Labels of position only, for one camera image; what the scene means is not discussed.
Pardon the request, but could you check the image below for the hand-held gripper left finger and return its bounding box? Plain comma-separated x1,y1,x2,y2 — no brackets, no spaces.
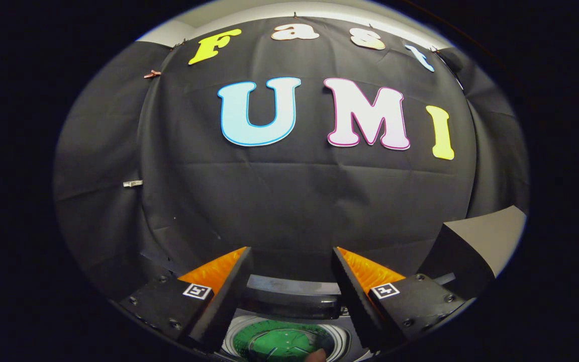
119,246,254,355

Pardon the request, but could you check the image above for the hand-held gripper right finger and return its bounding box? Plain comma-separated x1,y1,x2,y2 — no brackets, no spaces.
331,246,467,352

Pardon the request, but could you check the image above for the green polo shirt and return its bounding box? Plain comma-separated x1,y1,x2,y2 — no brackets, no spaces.
233,320,335,362

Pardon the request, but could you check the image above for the black backdrop cloth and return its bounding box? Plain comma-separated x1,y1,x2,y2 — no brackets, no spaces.
53,18,529,302

